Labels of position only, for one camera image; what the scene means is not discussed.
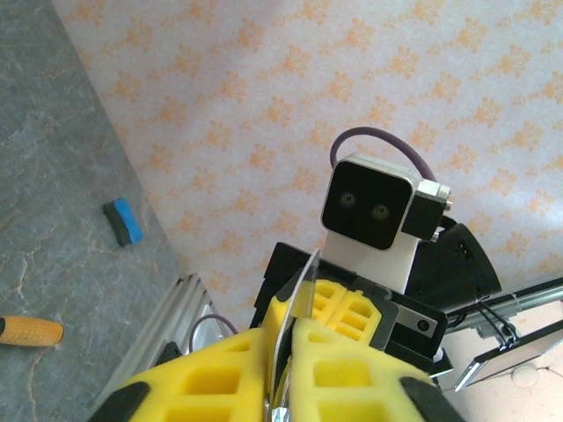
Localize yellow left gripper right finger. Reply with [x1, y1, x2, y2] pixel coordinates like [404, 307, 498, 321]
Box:
[285, 318, 463, 422]

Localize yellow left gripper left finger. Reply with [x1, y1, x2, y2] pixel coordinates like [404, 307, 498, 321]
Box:
[90, 297, 290, 422]

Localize silver credit card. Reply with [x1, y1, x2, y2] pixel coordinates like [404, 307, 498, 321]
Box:
[262, 248, 323, 422]

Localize dark framed flat panel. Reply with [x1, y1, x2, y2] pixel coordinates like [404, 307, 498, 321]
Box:
[452, 320, 563, 393]

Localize blue and black block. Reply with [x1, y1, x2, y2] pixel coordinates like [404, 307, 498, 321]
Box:
[103, 197, 145, 247]

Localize orange pen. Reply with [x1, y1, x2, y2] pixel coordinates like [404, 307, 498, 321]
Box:
[0, 315, 65, 348]

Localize aluminium rail bed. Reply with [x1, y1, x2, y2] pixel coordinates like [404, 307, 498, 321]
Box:
[99, 272, 212, 399]

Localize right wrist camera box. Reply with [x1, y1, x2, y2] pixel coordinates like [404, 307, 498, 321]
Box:
[319, 152, 452, 294]

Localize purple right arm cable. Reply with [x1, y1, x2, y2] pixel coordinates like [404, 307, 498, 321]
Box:
[189, 126, 437, 353]

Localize aluminium frame post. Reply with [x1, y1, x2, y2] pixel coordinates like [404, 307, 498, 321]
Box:
[443, 276, 563, 339]

